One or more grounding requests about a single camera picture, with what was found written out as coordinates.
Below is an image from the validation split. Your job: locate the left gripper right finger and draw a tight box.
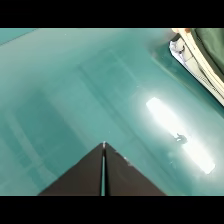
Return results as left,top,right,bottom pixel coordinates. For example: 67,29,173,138
103,141,167,197

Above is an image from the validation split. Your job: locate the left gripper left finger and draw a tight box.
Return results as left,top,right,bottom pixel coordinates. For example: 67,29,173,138
38,142,104,197

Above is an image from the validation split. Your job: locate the dark green T-shirt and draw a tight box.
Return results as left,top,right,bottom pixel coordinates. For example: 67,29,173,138
191,28,224,84

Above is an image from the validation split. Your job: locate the white folded garment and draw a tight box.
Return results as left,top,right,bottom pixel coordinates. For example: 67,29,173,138
168,28,224,108

